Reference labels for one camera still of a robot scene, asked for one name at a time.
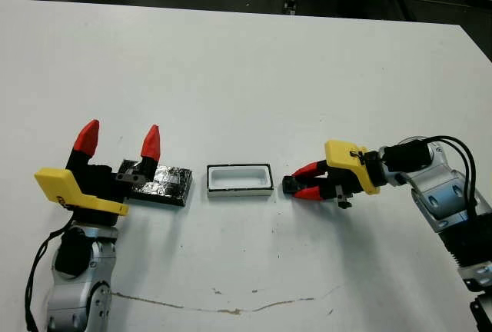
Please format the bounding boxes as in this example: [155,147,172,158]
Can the glossy black box lid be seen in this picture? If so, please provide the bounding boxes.
[118,158,194,209]

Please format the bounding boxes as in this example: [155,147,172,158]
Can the white-lined camera box base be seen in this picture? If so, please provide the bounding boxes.
[206,162,274,198]

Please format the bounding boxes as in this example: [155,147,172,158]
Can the black and yellow left gripper body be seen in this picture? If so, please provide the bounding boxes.
[34,163,147,227]

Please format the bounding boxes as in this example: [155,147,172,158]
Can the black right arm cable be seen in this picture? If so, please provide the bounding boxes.
[421,134,480,221]

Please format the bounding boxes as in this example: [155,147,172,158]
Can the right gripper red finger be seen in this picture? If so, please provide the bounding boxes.
[294,187,327,200]
[290,160,328,181]

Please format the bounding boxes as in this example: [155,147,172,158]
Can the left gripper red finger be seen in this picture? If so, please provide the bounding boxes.
[132,124,161,184]
[65,119,100,171]

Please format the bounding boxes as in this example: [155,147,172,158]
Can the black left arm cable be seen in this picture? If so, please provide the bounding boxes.
[25,227,72,331]

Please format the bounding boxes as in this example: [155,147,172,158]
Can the black and yellow right gripper body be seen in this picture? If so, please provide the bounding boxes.
[324,139,381,210]

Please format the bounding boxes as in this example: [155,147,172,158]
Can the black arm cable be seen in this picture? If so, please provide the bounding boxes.
[25,227,72,331]
[421,134,480,221]

